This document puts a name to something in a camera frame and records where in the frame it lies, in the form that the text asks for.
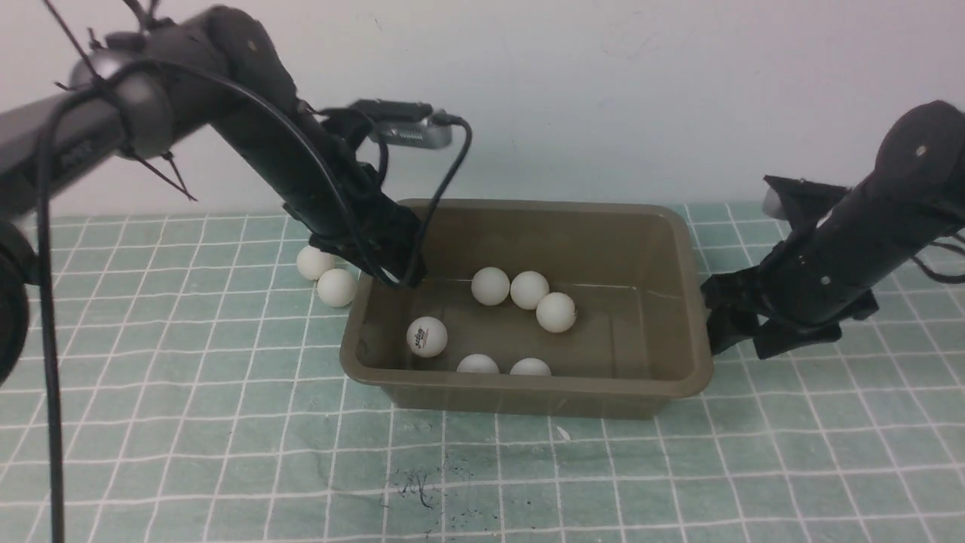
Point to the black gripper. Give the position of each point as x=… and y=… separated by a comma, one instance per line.
x=780, y=310
x=384, y=241

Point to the white logo ping-pong ball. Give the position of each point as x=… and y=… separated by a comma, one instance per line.
x=427, y=337

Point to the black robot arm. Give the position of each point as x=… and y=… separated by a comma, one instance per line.
x=844, y=241
x=136, y=95

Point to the olive green plastic bin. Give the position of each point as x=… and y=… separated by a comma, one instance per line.
x=638, y=341

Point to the green checkered tablecloth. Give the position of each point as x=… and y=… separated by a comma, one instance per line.
x=203, y=400

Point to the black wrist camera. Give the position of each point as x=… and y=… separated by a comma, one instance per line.
x=800, y=202

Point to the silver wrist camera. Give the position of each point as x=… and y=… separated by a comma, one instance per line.
x=407, y=124

